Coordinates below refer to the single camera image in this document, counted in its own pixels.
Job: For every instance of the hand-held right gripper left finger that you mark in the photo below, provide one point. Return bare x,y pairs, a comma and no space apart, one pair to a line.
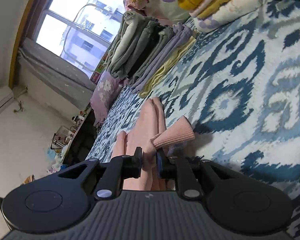
138,165

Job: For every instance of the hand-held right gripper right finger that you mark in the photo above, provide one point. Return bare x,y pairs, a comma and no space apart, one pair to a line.
159,165

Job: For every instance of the pink ribbed sweater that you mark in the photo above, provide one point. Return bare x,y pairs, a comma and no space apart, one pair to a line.
150,120

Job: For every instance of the stack of grey folded clothes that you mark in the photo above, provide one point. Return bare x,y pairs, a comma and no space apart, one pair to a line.
140,45

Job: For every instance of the dark wooden desk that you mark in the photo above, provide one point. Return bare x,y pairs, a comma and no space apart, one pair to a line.
85,135

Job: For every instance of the purple floral pillow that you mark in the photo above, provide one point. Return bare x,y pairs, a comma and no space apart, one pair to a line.
105,92

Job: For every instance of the clear plastic container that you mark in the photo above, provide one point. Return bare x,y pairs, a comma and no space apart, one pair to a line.
61,137

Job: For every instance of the colourful alphabet play mat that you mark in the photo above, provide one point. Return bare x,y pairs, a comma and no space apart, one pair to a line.
100,72

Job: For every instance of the blue white patterned bedspread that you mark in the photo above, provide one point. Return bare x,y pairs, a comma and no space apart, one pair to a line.
240,80

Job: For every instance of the white air conditioner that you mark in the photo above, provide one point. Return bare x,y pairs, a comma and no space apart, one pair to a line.
0,105

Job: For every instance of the window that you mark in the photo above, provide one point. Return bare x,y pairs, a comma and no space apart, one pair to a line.
90,17

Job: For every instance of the white floral folded blanket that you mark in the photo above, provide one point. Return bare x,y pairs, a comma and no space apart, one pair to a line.
230,12

